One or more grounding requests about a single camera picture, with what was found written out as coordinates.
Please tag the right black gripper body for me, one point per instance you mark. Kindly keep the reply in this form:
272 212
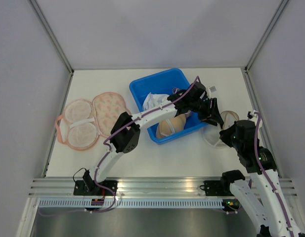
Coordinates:
229 137

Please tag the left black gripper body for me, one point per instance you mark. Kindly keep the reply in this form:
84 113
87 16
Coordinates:
202 108

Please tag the white mesh laundry bag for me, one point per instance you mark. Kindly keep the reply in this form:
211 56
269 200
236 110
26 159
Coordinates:
211 133

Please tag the white satin bra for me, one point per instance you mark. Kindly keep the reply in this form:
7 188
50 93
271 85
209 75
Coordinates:
154 100

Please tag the floral mesh laundry bag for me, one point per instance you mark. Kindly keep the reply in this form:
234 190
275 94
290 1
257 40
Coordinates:
83 121

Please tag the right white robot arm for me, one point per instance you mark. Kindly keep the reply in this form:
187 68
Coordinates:
268 211

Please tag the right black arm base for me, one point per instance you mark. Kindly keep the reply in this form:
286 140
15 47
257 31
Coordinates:
214 188

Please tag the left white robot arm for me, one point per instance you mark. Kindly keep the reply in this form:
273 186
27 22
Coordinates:
126 131

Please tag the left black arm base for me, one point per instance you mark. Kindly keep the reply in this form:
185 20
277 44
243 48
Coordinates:
81 189

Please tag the beige bra in bin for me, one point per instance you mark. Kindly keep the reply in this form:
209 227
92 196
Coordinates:
172 126

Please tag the aluminium mounting rail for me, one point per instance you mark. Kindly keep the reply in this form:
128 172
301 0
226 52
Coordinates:
142 187

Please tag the white slotted cable duct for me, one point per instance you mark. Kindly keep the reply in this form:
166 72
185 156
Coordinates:
132 203

